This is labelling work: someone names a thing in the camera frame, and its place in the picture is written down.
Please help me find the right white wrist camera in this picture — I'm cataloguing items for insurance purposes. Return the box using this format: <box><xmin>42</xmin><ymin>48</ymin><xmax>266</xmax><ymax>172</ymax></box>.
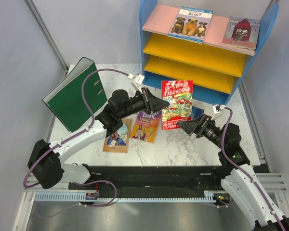
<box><xmin>212</xmin><ymin>104</ymin><xmax>226</xmax><ymax>120</ymax></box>

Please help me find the green lever arch binder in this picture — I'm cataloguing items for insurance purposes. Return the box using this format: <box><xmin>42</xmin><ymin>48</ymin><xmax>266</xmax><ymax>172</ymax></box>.
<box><xmin>42</xmin><ymin>57</ymin><xmax>107</xmax><ymax>132</ymax></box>

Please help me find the aluminium frame post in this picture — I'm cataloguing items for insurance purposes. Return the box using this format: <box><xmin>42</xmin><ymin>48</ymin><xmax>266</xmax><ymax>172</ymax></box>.
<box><xmin>24</xmin><ymin>0</ymin><xmax>68</xmax><ymax>73</ymax></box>

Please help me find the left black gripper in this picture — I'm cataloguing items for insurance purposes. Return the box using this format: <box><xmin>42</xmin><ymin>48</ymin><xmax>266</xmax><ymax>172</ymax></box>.
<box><xmin>119</xmin><ymin>88</ymin><xmax>170</xmax><ymax>119</ymax></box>

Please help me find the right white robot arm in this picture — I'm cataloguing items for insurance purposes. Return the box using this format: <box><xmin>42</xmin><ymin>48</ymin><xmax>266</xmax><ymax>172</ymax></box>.
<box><xmin>178</xmin><ymin>114</ymin><xmax>289</xmax><ymax>231</ymax></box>

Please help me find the dogs bark book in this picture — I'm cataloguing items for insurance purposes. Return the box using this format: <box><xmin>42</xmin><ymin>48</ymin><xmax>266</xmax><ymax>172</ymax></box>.
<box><xmin>167</xmin><ymin>6</ymin><xmax>213</xmax><ymax>44</ymax></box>

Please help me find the Roald Dahl Charlie book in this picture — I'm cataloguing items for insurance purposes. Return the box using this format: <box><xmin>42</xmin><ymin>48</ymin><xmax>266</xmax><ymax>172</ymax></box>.
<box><xmin>130</xmin><ymin>110</ymin><xmax>161</xmax><ymax>143</ymax></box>

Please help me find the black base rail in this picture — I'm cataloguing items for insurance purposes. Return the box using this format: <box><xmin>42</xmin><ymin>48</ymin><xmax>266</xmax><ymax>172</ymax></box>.
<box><xmin>68</xmin><ymin>166</ymin><xmax>222</xmax><ymax>197</ymax></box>

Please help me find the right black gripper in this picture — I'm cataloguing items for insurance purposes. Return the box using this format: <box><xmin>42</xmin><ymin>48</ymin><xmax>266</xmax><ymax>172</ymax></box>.
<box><xmin>176</xmin><ymin>113</ymin><xmax>226</xmax><ymax>150</ymax></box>

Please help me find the white slotted cable duct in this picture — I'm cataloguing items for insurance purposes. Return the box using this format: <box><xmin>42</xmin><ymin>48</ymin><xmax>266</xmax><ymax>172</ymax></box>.
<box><xmin>35</xmin><ymin>190</ymin><xmax>239</xmax><ymax>203</ymax></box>

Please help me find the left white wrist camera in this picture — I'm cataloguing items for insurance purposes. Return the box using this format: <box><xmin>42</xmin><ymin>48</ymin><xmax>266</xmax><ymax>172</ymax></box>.
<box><xmin>128</xmin><ymin>74</ymin><xmax>145</xmax><ymax>93</ymax></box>

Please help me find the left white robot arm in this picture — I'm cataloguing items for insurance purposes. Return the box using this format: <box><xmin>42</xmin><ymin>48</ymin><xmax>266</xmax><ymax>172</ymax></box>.
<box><xmin>27</xmin><ymin>88</ymin><xmax>170</xmax><ymax>189</ymax></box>

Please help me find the blue shelf unit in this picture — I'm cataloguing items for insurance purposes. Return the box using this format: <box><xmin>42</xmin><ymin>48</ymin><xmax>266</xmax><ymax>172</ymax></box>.
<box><xmin>139</xmin><ymin>0</ymin><xmax>279</xmax><ymax>104</ymax></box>

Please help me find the grey red castle book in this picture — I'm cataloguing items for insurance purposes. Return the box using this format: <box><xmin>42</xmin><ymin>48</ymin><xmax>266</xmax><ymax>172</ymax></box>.
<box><xmin>222</xmin><ymin>16</ymin><xmax>261</xmax><ymax>51</ymax></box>

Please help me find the Jane Eyre book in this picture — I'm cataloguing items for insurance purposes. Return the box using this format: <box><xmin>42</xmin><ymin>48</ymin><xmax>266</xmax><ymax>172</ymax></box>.
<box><xmin>191</xmin><ymin>106</ymin><xmax>204</xmax><ymax>120</ymax></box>

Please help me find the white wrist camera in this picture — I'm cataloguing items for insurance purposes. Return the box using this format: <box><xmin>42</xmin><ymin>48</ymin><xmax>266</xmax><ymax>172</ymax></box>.
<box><xmin>128</xmin><ymin>74</ymin><xmax>145</xmax><ymax>93</ymax></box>
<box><xmin>212</xmin><ymin>104</ymin><xmax>226</xmax><ymax>120</ymax></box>

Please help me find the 13-Storey Treehouse book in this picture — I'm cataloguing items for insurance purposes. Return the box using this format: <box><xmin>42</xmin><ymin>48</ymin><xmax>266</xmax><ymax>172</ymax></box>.
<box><xmin>161</xmin><ymin>80</ymin><xmax>193</xmax><ymax>130</ymax></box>

